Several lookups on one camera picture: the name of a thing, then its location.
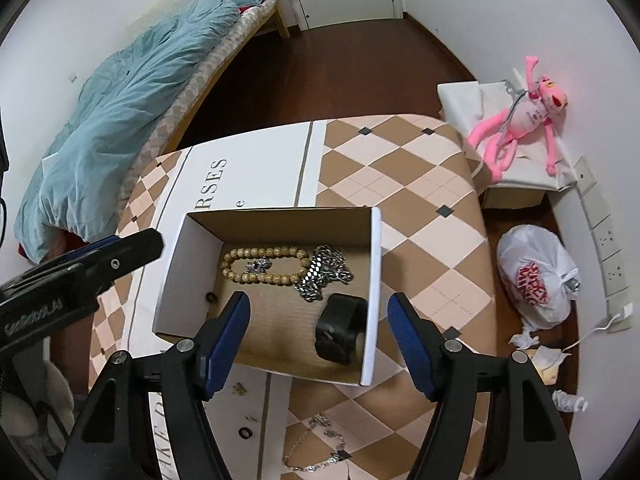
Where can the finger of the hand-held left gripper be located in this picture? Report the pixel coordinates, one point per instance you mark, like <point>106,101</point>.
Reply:
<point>125,254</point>

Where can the white cardboard box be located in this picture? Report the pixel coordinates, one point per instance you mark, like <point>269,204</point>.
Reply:
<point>280,332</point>

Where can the small silver charm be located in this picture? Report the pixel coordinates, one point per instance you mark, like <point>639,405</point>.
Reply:
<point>256,266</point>

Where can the black watch band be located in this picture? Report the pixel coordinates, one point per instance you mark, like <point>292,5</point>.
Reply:
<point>334,331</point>

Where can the white printed flat board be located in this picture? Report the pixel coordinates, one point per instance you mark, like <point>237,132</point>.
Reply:
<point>240,160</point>

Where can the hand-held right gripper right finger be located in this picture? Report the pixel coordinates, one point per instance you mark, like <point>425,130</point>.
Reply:
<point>411,342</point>

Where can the beige fluffy cloth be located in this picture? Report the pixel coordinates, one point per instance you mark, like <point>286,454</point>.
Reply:
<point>52,395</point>

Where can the light blue duvet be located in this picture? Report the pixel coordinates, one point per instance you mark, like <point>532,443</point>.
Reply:
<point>125,110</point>

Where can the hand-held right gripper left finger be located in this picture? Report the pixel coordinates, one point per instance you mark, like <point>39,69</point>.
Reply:
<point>229,342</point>

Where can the crumpled white tissue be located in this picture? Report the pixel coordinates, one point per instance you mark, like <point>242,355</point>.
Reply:
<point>550,357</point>
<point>525,338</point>

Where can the pink plush toy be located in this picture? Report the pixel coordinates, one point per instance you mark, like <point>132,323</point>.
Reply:
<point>525,116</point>

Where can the brown cardboard box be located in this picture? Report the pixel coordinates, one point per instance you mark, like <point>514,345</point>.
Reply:
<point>510,198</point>

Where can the checkered brown tablecloth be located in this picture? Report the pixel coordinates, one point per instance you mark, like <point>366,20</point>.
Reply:
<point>400,185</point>

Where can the wooden bed with checkered mattress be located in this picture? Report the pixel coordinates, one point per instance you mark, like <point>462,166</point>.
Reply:
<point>205,77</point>

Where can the white plastic bag red print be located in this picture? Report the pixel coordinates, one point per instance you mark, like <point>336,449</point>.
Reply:
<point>530,260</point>

